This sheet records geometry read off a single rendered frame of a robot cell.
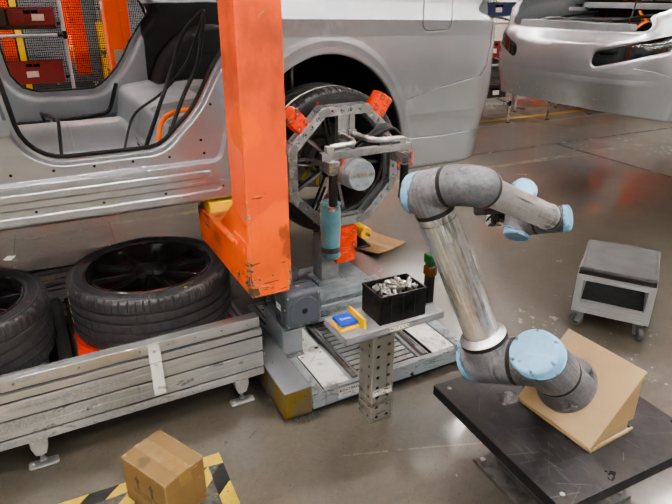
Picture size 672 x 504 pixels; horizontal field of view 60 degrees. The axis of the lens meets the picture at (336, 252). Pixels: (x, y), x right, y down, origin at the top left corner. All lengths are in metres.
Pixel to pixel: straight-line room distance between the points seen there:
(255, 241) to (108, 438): 0.96
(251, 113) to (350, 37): 0.86
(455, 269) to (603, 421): 0.64
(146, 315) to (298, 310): 0.61
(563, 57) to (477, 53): 1.69
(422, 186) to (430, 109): 1.36
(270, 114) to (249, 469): 1.24
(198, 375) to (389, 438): 0.77
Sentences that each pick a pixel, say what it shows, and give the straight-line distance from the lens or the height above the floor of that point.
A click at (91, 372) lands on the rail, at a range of 2.26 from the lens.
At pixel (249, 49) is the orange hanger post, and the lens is 1.94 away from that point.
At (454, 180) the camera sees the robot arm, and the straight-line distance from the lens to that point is 1.60.
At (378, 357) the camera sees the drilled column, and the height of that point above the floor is 0.29.
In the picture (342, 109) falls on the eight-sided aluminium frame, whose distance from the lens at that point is 2.53.
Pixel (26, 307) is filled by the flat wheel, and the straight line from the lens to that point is 2.42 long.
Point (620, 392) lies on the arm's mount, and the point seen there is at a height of 0.45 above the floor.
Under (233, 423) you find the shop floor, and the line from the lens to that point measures 2.43.
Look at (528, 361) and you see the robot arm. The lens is 1.82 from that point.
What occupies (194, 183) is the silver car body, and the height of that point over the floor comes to 0.83.
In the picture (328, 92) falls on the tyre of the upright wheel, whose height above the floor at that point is 1.16.
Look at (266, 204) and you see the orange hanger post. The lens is 2.06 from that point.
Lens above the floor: 1.56
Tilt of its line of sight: 24 degrees down
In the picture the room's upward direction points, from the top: straight up
